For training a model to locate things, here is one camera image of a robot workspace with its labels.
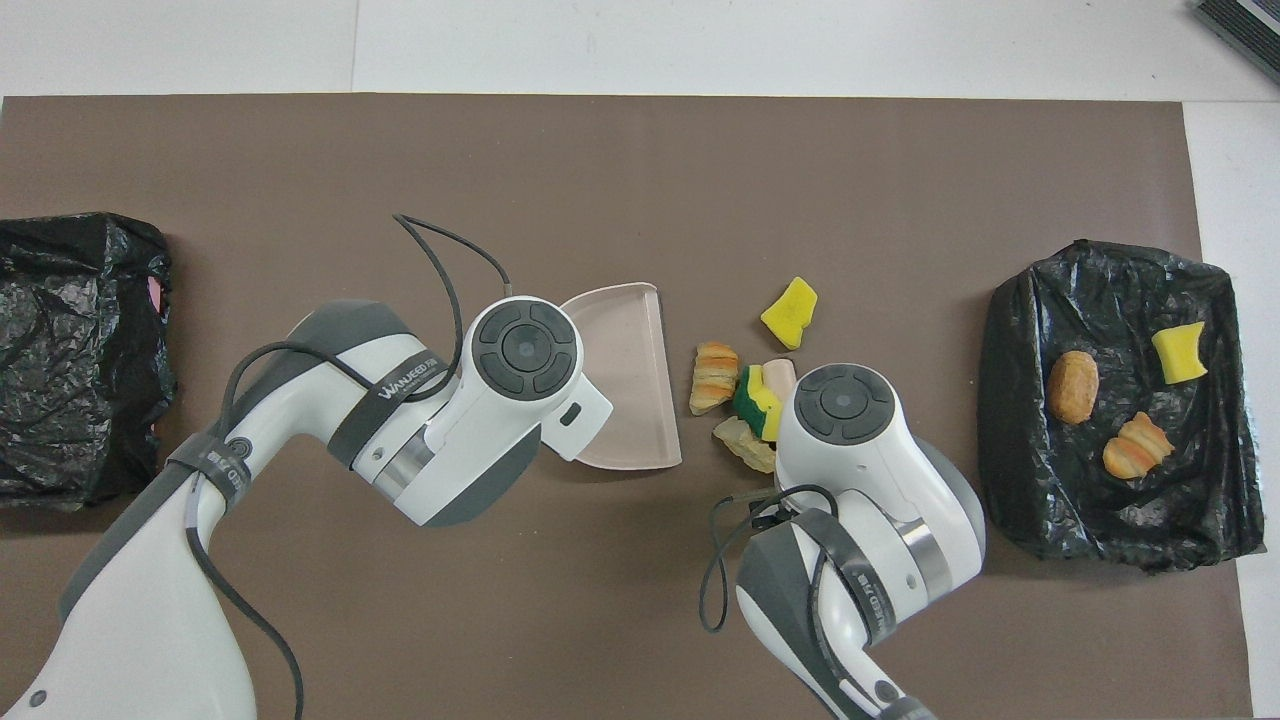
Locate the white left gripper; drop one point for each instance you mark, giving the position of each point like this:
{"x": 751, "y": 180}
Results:
{"x": 580, "y": 415}

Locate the beige torn bread piece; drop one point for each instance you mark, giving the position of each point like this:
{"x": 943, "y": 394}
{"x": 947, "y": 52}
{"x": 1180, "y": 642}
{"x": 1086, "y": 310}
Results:
{"x": 745, "y": 445}

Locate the yellow sponge piece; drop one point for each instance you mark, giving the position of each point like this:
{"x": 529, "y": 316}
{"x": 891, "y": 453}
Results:
{"x": 1180, "y": 352}
{"x": 757, "y": 400}
{"x": 790, "y": 312}

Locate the croissant piece with beige underside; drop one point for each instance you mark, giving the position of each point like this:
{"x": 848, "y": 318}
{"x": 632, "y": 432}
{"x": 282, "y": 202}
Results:
{"x": 714, "y": 378}

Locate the beige plastic dustpan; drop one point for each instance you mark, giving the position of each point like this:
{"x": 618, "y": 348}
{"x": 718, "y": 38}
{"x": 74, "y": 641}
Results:
{"x": 630, "y": 350}

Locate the brown oval bun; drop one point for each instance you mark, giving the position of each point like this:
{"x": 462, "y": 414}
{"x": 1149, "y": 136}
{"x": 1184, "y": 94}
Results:
{"x": 1073, "y": 386}

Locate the orange striped croissant piece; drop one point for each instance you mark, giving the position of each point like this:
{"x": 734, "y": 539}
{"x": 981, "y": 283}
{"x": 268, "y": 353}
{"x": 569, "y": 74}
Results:
{"x": 1137, "y": 447}

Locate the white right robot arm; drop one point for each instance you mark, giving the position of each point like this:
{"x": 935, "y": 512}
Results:
{"x": 880, "y": 480}

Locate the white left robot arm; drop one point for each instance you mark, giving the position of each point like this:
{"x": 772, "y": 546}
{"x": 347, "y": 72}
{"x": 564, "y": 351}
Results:
{"x": 130, "y": 620}

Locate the black bag lined bin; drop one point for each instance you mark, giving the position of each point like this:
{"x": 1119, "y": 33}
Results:
{"x": 90, "y": 420}
{"x": 1030, "y": 480}

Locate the brown table mat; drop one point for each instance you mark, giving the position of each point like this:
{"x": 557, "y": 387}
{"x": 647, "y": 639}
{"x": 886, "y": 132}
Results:
{"x": 700, "y": 160}

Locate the small pink tag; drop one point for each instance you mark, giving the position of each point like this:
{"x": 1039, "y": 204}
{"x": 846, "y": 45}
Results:
{"x": 154, "y": 292}

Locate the grey ribbed vent device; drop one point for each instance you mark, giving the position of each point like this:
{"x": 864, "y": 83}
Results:
{"x": 1245, "y": 25}

